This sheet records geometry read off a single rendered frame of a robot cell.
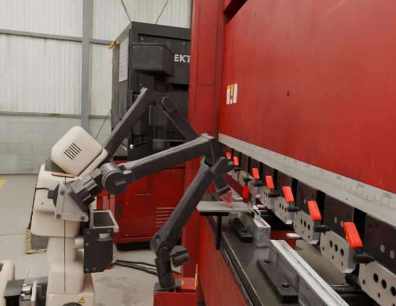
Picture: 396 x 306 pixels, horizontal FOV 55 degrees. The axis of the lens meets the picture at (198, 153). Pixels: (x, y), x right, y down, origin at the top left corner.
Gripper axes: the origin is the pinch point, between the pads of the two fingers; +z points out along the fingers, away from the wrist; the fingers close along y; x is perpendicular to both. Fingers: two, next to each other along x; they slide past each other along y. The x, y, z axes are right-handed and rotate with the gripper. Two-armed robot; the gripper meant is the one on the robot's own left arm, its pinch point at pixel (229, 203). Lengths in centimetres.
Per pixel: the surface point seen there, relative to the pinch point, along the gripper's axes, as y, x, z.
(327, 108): -85, -28, -38
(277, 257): -49, -4, 12
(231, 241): -15.9, 7.6, 12.2
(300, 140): -69, -23, -29
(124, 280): 134, 99, 63
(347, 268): -103, -10, -5
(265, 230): -23.4, -7.7, 11.3
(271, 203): -43.5, -11.3, -6.1
